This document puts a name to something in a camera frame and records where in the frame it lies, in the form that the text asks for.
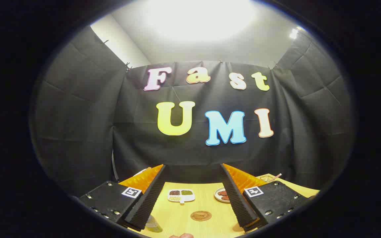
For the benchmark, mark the white divided dish of beans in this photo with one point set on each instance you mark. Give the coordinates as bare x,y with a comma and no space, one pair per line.
181,196

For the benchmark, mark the light wooden table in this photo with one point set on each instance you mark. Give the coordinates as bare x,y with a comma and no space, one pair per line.
203,228

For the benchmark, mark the white oval plate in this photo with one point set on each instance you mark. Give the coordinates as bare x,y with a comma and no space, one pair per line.
219,197

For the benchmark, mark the silver bottle with green label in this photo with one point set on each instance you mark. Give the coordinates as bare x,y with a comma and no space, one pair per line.
153,224

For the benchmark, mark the pink straw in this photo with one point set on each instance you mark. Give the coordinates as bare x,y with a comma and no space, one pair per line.
276,176

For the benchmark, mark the black backdrop cloth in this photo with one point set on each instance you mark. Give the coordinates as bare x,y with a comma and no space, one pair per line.
137,132

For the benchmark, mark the round cork coaster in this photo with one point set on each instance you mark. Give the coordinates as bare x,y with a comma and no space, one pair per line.
201,216

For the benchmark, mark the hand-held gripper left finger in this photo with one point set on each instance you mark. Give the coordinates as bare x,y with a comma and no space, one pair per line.
146,201

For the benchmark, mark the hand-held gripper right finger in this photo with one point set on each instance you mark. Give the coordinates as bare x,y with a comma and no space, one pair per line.
238,201

